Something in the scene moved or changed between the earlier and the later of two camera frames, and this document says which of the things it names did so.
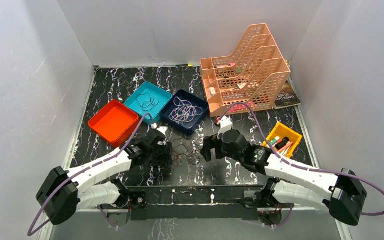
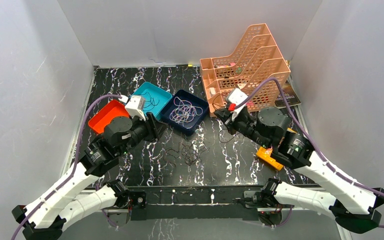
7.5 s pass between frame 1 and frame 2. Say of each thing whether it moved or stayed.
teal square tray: stayed
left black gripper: moved
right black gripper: moved
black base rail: stayed
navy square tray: stayed
